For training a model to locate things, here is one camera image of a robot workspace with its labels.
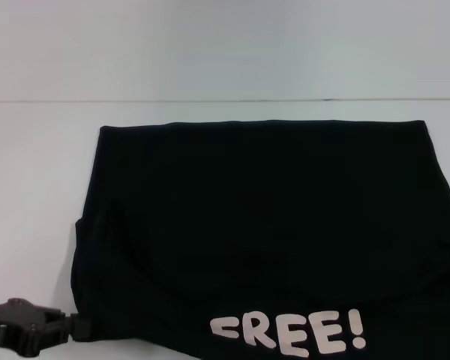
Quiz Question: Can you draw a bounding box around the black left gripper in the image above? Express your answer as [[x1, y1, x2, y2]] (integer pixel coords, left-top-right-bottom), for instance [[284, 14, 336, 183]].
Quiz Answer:
[[0, 297, 92, 357]]

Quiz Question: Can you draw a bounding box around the black shirt with white print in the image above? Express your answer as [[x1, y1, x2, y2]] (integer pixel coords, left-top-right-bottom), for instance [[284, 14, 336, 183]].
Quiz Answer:
[[70, 119, 450, 360]]

